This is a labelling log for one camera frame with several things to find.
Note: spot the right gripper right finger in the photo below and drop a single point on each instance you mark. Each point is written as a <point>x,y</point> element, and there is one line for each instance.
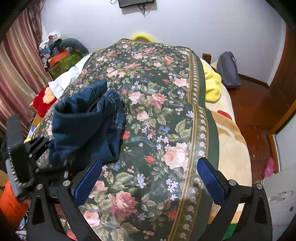
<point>225,193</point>

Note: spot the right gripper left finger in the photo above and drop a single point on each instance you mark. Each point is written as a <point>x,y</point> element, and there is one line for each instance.
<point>72,194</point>

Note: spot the blue denim jacket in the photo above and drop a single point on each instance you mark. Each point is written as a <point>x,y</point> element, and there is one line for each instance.
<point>87,126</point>

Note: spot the beige patterned bed sheet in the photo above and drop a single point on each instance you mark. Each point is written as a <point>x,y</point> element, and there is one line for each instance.
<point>234,159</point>

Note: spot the pink slipper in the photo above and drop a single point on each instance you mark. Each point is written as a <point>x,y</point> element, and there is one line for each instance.
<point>270,168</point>

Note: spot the white radiator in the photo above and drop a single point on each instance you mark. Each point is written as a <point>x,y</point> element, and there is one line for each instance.
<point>280,192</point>

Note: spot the red plush toy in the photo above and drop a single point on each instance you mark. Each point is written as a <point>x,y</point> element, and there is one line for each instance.
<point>43,101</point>

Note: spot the green floral bedspread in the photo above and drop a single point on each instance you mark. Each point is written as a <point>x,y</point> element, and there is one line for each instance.
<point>153,191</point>

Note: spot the white pillow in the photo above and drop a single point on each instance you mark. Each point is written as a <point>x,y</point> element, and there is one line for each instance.
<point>59,85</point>

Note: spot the striped pink curtain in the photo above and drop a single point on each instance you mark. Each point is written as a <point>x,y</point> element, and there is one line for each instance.
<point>22,72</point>

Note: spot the orange box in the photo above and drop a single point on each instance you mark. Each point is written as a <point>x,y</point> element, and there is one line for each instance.
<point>57,58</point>

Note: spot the green storage box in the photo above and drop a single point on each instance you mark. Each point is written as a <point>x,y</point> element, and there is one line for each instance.
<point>64,65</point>

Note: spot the yellow blanket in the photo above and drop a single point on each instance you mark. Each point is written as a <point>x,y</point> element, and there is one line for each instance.
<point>213,84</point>

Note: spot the grey neck pillow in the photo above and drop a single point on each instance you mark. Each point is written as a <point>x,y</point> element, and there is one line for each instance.
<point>75,44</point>

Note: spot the purple grey backpack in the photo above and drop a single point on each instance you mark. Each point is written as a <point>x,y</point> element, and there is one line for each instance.
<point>227,68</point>

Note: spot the small black framed screen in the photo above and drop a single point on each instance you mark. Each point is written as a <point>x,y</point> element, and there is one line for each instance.
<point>127,3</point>

